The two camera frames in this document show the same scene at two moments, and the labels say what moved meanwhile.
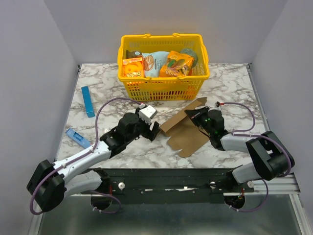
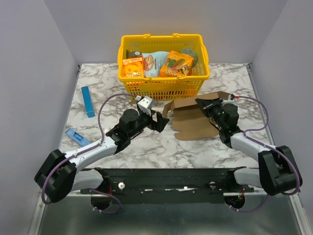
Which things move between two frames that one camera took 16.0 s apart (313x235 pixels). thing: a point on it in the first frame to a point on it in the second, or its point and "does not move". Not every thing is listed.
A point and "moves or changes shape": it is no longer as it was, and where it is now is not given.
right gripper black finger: x=197 y=115 to x=209 y=105
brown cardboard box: x=185 y=134 moves or changes shape
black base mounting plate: x=170 y=185 does not move
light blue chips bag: x=152 y=61 does not move
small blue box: x=78 y=138 does not move
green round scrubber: x=190 y=52 does not move
